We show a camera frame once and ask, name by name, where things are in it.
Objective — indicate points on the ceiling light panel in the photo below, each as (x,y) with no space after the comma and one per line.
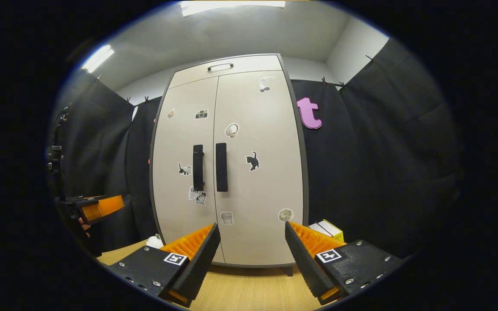
(231,6)
(98,58)

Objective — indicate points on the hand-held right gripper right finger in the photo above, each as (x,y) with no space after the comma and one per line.
(303,265)

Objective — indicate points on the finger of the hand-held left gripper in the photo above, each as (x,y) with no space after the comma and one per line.
(102,207)

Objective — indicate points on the phone-sticker shoe cabinet door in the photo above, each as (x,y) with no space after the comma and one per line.
(175,142)

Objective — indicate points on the small white object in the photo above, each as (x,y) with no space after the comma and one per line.
(156,242)

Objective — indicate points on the headphone-sticker shoe cabinet door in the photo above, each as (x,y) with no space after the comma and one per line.
(270,185)

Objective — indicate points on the white shoe cabinet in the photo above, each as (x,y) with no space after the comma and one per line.
(240,65)

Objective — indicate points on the yellow and white box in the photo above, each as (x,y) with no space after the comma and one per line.
(333,231)

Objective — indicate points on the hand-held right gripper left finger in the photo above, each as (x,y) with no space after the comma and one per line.
(199,265)

